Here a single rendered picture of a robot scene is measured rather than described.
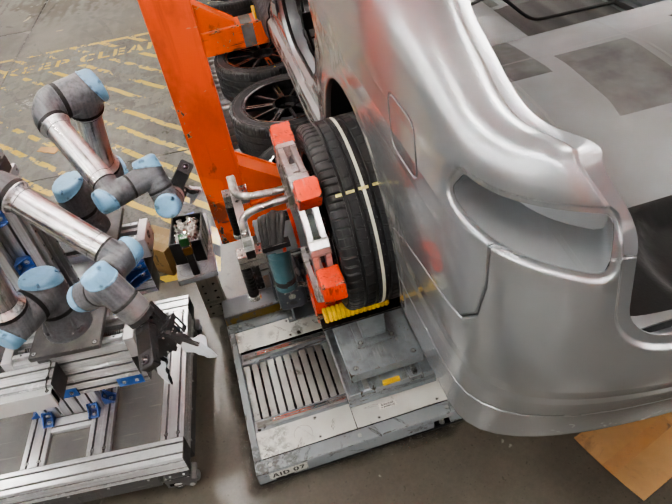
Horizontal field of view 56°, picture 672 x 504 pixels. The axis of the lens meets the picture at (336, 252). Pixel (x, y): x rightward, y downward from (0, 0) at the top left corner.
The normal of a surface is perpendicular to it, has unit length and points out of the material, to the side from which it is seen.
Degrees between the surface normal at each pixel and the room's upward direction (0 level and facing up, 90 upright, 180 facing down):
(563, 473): 0
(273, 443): 0
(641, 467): 2
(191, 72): 90
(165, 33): 90
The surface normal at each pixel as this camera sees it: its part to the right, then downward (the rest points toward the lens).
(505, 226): 0.13, -0.68
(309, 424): -0.14, -0.73
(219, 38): 0.26, 0.62
